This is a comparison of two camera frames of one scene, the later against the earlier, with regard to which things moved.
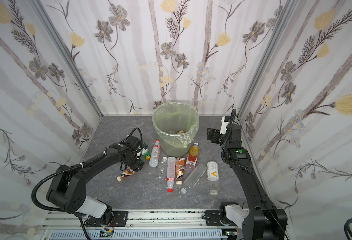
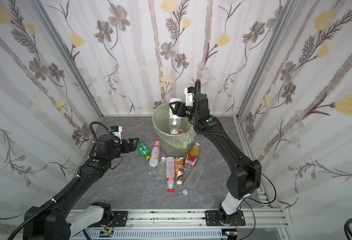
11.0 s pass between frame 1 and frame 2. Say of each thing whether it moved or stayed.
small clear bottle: stayed
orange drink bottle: stayed
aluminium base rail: stayed
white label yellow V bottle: moved
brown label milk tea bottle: stayed
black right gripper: moved
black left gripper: moved
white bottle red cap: stayed
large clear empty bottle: stayed
